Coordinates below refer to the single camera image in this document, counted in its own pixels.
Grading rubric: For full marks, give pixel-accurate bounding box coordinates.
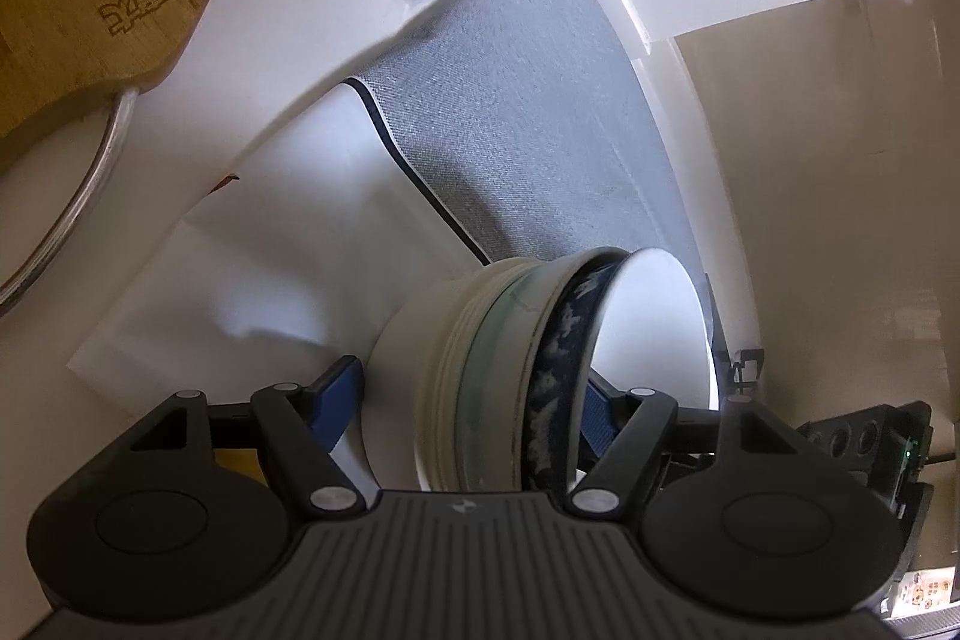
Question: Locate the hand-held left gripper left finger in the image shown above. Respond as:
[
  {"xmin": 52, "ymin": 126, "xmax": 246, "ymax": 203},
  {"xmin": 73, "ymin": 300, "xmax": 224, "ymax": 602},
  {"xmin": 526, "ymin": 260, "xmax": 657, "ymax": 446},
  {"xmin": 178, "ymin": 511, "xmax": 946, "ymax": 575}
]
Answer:
[{"xmin": 127, "ymin": 353, "xmax": 368, "ymax": 522}]

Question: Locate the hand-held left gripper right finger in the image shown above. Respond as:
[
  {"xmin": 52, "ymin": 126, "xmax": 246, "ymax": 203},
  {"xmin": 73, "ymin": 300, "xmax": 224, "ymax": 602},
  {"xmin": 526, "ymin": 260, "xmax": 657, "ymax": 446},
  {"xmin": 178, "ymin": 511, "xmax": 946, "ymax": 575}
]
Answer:
[{"xmin": 562, "ymin": 376, "xmax": 805, "ymax": 522}]

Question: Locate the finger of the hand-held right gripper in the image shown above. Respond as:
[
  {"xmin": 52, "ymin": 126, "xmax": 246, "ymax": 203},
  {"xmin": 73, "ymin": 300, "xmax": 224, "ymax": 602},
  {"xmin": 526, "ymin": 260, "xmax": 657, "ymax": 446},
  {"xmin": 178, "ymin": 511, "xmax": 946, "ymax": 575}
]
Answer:
[{"xmin": 711, "ymin": 346, "xmax": 766, "ymax": 397}]

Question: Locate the printed package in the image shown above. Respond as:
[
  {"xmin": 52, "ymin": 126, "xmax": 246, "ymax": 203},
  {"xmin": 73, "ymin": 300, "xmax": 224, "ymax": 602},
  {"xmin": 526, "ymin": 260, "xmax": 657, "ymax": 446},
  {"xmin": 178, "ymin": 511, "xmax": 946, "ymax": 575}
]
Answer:
[{"xmin": 892, "ymin": 569, "xmax": 960, "ymax": 620}]

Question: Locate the yellow item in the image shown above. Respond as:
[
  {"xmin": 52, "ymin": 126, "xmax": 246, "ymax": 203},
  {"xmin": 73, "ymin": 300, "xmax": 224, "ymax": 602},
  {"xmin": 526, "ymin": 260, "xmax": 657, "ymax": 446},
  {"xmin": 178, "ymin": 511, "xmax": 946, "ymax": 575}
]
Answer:
[{"xmin": 212, "ymin": 447, "xmax": 265, "ymax": 485}]

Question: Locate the white bowl blue patterned outside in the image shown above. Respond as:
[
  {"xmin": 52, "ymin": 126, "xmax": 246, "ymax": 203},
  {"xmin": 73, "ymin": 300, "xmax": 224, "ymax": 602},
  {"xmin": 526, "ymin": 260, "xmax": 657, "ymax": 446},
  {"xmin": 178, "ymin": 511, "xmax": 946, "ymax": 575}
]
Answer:
[{"xmin": 517, "ymin": 245, "xmax": 722, "ymax": 495}]

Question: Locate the grey mat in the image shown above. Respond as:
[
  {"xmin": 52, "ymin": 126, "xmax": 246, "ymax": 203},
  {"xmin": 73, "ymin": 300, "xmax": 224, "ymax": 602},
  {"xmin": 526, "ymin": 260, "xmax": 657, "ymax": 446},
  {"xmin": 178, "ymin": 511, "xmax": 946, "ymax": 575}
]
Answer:
[{"xmin": 356, "ymin": 0, "xmax": 715, "ymax": 305}]

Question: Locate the teal glazed bowl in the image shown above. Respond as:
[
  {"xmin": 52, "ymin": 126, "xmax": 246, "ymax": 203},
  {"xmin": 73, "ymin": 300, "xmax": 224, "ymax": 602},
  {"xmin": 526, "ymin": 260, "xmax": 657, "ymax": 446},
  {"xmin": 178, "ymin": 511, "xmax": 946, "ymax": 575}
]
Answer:
[{"xmin": 365, "ymin": 256, "xmax": 562, "ymax": 492}]

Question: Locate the metal rail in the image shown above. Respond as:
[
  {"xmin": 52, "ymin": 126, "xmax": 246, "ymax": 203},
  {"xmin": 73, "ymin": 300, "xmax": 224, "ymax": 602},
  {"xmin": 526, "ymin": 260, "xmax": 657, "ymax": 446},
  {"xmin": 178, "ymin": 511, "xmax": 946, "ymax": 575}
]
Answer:
[{"xmin": 0, "ymin": 87, "xmax": 143, "ymax": 320}]

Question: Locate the white sheet dark edge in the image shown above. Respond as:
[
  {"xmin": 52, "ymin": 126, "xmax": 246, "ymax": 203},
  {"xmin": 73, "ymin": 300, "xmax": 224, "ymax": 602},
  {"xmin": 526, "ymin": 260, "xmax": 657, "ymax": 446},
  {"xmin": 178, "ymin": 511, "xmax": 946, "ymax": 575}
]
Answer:
[{"xmin": 67, "ymin": 76, "xmax": 490, "ymax": 461}]

